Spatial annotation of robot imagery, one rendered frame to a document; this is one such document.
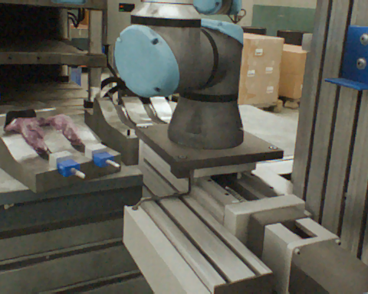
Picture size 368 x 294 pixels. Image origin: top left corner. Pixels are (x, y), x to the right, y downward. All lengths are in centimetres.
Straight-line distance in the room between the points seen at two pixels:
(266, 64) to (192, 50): 476
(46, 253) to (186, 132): 73
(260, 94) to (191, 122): 469
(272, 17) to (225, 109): 952
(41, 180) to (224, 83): 59
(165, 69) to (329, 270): 35
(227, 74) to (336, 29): 20
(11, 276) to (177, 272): 87
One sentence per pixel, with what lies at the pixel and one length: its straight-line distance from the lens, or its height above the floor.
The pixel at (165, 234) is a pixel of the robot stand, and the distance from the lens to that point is 73.
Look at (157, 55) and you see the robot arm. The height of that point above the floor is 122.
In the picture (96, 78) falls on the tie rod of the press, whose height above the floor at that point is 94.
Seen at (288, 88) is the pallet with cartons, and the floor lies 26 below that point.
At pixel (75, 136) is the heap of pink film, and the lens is 140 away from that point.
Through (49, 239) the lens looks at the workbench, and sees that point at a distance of 142.
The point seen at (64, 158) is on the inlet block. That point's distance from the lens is 124.
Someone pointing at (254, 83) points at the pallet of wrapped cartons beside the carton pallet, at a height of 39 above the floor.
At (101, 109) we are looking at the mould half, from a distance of 161.
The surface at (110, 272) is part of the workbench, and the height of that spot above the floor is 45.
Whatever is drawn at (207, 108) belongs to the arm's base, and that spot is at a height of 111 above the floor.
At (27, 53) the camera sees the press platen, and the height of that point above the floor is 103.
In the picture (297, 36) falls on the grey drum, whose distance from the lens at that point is 832.
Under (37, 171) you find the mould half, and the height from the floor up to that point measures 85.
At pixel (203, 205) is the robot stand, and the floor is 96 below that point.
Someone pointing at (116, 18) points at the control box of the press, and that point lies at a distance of 221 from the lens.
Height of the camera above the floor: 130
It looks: 13 degrees down
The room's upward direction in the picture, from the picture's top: 4 degrees clockwise
